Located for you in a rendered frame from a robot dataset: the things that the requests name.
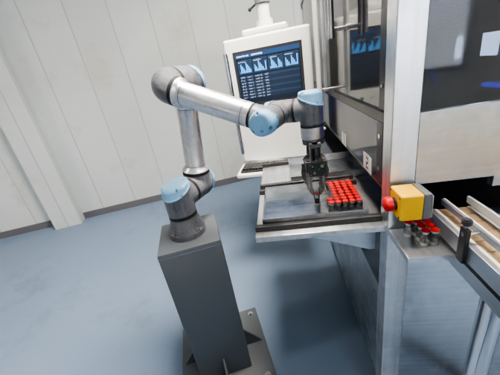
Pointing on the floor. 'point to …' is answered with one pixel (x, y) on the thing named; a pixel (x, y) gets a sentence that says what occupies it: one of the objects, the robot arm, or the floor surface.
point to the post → (398, 162)
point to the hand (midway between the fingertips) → (316, 190)
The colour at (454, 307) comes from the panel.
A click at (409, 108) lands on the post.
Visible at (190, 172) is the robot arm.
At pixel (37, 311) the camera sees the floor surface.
